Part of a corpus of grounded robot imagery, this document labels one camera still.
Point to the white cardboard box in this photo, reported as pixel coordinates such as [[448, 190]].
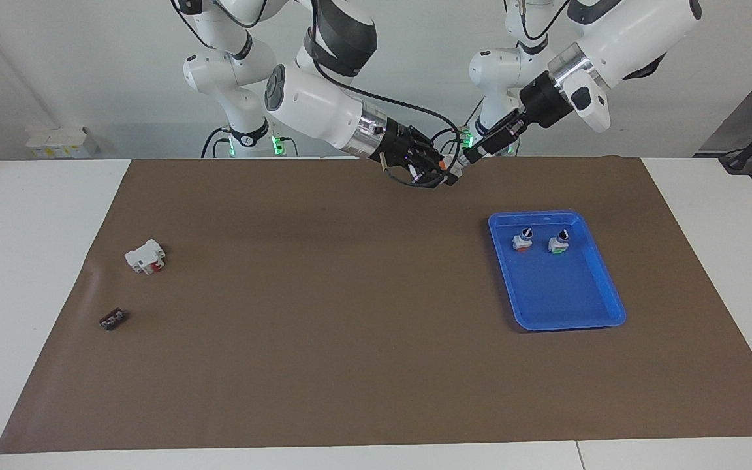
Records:
[[62, 142]]

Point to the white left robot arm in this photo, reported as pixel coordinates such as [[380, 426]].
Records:
[[630, 39]]

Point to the brown table mat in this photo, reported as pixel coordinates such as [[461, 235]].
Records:
[[350, 339]]

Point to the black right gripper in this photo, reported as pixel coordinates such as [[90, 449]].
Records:
[[403, 147]]

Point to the selector switch green base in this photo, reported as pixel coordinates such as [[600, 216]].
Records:
[[557, 245]]

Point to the white circuit breaker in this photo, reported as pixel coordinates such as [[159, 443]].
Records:
[[141, 258]]

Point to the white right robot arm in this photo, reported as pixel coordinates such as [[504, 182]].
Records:
[[311, 104]]

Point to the selector switch red base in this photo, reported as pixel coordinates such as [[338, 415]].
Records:
[[521, 243]]

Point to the selector switch orange base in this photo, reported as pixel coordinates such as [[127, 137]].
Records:
[[452, 171]]

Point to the blue plastic tray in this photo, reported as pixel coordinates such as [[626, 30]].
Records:
[[559, 294]]

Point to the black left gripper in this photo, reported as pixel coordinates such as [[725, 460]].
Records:
[[546, 101]]

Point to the small dark terminal block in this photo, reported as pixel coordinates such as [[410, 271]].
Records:
[[111, 320]]

